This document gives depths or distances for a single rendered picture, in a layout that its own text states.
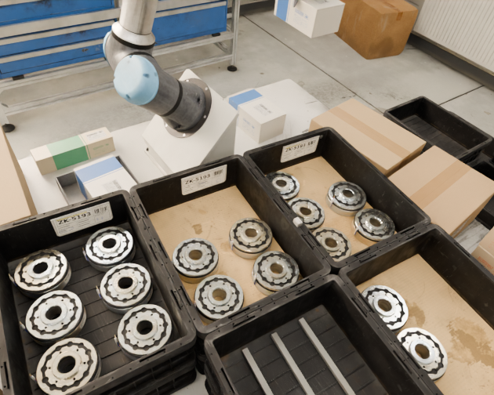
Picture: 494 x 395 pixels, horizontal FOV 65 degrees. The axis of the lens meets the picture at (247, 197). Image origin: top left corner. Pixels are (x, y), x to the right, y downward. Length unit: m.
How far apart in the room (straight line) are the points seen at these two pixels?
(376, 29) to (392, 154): 2.50
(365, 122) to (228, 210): 0.59
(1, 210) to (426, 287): 0.98
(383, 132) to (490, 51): 2.55
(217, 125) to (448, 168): 0.69
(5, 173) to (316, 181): 0.80
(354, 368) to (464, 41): 3.34
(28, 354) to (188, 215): 0.44
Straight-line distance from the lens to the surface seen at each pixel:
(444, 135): 2.16
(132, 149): 1.39
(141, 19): 1.13
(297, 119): 1.57
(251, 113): 1.41
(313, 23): 1.34
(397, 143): 1.31
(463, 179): 1.29
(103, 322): 0.86
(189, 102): 1.14
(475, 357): 0.97
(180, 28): 2.91
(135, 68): 1.07
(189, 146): 1.17
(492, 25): 3.78
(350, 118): 1.35
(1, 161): 1.13
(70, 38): 2.66
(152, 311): 0.82
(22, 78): 2.69
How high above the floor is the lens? 1.59
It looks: 47 degrees down
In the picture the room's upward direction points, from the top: 7 degrees clockwise
